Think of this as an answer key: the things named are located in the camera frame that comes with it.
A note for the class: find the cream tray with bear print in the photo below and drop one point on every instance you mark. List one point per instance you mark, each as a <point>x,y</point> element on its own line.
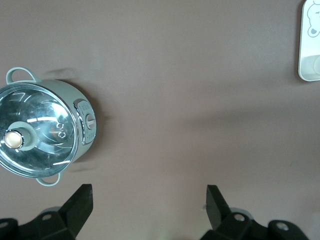
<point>308,37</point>

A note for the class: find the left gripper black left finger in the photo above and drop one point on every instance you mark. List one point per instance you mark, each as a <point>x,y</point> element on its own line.
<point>77,212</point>

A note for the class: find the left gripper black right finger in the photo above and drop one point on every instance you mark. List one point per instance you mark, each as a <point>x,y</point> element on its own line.
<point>217,212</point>

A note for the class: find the glass pot lid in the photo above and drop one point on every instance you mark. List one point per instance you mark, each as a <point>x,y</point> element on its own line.
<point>45,125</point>

